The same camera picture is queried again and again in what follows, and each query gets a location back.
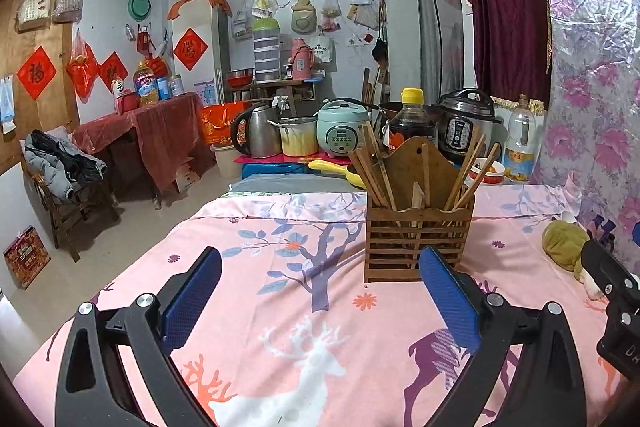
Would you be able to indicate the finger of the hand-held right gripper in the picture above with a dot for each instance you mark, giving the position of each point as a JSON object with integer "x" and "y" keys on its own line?
{"x": 607, "y": 272}

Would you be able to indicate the floral foil wall sheet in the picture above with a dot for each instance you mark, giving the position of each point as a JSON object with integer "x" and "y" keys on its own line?
{"x": 595, "y": 82}

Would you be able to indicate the orange cloth cover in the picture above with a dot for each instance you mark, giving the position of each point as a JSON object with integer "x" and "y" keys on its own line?
{"x": 200, "y": 4}

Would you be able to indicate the wooden chair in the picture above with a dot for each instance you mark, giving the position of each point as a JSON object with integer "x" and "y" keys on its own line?
{"x": 75, "y": 222}

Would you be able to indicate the stacked steamer green lid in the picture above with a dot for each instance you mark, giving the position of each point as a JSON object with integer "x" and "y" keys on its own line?
{"x": 266, "y": 52}

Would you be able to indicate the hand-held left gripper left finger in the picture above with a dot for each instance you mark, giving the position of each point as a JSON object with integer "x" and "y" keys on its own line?
{"x": 192, "y": 292}

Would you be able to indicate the pink thermos flask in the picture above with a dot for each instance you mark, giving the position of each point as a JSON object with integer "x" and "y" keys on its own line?
{"x": 302, "y": 62}

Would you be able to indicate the pale green rice cooker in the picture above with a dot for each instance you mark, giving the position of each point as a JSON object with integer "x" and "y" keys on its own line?
{"x": 342, "y": 129}

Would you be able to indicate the blue label tin can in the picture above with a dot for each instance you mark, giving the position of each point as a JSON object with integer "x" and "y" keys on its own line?
{"x": 177, "y": 86}
{"x": 164, "y": 88}

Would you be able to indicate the red diamond paper poster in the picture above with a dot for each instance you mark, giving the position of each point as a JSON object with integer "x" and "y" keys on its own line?
{"x": 114, "y": 72}
{"x": 36, "y": 72}
{"x": 191, "y": 49}

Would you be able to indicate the blue folded mat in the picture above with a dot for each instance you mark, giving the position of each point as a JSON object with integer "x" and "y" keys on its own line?
{"x": 275, "y": 168}

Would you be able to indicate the table with red cover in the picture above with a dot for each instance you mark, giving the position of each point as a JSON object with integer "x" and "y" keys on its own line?
{"x": 155, "y": 142}

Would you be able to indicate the group of wooden chopsticks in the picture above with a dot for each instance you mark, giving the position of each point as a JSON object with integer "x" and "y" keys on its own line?
{"x": 375, "y": 182}

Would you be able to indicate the blue white paper pad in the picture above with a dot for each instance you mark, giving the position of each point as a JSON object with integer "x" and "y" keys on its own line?
{"x": 7, "y": 104}

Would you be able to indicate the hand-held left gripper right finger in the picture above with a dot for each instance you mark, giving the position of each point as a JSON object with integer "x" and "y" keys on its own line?
{"x": 450, "y": 302}

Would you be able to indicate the steel electric kettle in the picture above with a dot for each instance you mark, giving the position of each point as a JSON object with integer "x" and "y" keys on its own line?
{"x": 260, "y": 134}

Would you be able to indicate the green mitten white cuff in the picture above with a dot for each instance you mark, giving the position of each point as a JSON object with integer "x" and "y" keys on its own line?
{"x": 562, "y": 244}

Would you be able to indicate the pink deer print bedsheet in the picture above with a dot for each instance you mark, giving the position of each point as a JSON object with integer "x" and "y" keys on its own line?
{"x": 250, "y": 297}

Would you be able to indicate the yellow plastic ladle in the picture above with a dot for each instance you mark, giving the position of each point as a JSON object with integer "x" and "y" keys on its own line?
{"x": 332, "y": 169}

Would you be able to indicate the white refrigerator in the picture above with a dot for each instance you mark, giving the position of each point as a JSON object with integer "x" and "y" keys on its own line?
{"x": 205, "y": 82}

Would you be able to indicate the black silver pressure cooker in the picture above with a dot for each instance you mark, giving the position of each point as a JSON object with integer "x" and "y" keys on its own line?
{"x": 465, "y": 127}

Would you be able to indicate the cardboard box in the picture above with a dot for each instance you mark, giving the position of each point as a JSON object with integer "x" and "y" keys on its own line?
{"x": 187, "y": 177}

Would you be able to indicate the dark frying pan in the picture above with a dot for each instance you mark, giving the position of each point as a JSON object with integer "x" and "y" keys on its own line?
{"x": 390, "y": 112}

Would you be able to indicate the clear cooking oil bottle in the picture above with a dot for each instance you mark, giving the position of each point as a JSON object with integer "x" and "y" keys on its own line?
{"x": 520, "y": 147}

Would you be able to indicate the maroon curtain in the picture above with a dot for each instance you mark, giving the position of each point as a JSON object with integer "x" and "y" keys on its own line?
{"x": 505, "y": 7}

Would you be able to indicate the small red pot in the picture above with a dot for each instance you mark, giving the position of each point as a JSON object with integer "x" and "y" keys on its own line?
{"x": 127, "y": 102}

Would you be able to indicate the pile of dark clothes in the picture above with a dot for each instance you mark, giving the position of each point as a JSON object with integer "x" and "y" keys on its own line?
{"x": 60, "y": 162}

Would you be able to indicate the red printed box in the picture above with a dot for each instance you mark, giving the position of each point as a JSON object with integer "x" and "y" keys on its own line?
{"x": 27, "y": 257}

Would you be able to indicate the red gift bag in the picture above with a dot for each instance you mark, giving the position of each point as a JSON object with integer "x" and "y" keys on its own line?
{"x": 220, "y": 124}

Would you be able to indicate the red metal basin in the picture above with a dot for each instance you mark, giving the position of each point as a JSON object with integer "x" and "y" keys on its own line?
{"x": 240, "y": 78}

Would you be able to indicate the dark sauce bottle yellow cap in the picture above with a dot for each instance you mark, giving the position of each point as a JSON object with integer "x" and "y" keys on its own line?
{"x": 410, "y": 122}

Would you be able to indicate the beige jar-shaped wall pocket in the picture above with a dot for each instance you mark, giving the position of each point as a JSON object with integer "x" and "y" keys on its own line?
{"x": 304, "y": 16}

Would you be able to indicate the beige plastic bucket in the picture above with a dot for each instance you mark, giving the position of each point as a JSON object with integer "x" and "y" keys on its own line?
{"x": 226, "y": 162}

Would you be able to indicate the dark printed cloth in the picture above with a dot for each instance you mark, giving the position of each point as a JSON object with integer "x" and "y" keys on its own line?
{"x": 604, "y": 232}

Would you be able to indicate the wooden slatted chopstick holder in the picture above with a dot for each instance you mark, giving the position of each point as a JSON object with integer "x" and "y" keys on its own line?
{"x": 415, "y": 247}

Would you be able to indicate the white tote bag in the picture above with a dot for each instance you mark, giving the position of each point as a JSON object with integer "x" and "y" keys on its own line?
{"x": 323, "y": 49}

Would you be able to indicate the wooden door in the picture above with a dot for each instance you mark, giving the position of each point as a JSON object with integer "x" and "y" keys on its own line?
{"x": 30, "y": 117}

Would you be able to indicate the green plastic basin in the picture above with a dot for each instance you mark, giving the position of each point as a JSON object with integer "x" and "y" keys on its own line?
{"x": 140, "y": 6}

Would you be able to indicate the black hanging pouch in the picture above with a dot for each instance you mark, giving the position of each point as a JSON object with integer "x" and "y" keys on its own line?
{"x": 380, "y": 51}

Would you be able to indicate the yellow oil jug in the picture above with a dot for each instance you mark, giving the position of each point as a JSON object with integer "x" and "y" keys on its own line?
{"x": 146, "y": 87}

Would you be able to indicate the red white bowl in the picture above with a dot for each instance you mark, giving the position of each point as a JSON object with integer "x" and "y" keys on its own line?
{"x": 492, "y": 174}

